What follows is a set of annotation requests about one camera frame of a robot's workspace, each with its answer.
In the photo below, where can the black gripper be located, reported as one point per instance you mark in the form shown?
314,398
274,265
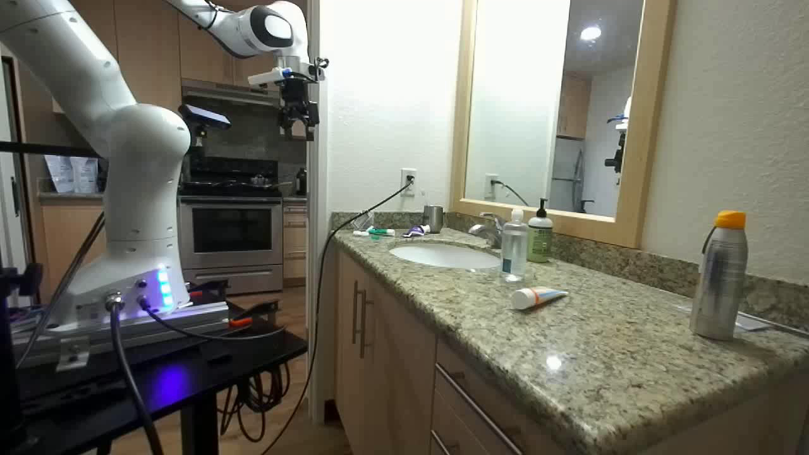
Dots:
299,114

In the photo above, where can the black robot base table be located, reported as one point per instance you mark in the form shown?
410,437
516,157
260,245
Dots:
70,413

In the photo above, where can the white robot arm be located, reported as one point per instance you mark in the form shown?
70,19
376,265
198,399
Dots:
145,142

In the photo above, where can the green toothpaste tube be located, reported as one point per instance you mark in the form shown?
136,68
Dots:
376,234

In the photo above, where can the white orange toothpaste tube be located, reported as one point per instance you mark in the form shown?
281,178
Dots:
527,298

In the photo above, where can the stainless steel oven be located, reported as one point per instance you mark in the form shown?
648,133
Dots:
230,192

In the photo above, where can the metal toothbrush cup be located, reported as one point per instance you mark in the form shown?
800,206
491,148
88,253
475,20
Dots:
433,219

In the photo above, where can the white oval sink basin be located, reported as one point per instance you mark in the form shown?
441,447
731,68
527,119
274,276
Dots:
446,257

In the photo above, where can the chrome sink faucet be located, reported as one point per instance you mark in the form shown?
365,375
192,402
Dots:
490,229

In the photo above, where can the clear plastic bottle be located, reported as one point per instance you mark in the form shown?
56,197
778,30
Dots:
515,245

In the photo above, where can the wood framed mirror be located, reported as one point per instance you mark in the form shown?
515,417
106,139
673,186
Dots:
509,101

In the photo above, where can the green soap pump bottle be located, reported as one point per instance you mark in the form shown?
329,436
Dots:
541,236

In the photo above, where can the wooden vanity cabinet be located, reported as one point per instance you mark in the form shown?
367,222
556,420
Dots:
437,363

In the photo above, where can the silver spray can orange cap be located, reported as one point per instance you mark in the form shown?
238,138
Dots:
723,276

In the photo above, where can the white wall outlet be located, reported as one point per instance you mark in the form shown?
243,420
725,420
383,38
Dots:
409,178

